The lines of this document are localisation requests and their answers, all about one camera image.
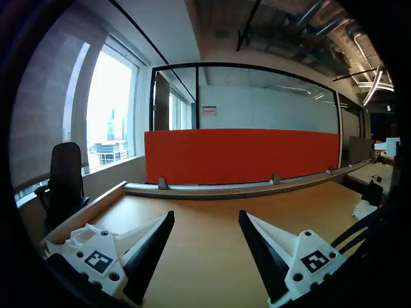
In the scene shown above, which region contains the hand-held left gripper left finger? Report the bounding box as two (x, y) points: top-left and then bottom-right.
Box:
(48, 210), (176, 305)

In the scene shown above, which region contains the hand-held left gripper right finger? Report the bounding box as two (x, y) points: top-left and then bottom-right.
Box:
(238, 210), (347, 305)

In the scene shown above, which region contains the white towel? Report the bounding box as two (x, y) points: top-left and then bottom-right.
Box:
(351, 199), (378, 221)

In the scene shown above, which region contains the black towel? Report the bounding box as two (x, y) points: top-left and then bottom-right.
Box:
(362, 179), (385, 207)

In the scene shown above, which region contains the black office chair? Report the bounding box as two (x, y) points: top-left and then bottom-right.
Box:
(34, 142), (90, 233)

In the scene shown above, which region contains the grey desk screen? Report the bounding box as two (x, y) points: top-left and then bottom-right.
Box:
(349, 136), (376, 165)

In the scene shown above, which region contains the red desk screen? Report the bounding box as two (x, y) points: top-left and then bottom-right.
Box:
(124, 128), (373, 193)

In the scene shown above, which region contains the black cable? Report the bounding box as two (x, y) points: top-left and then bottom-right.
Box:
(330, 205), (395, 257)

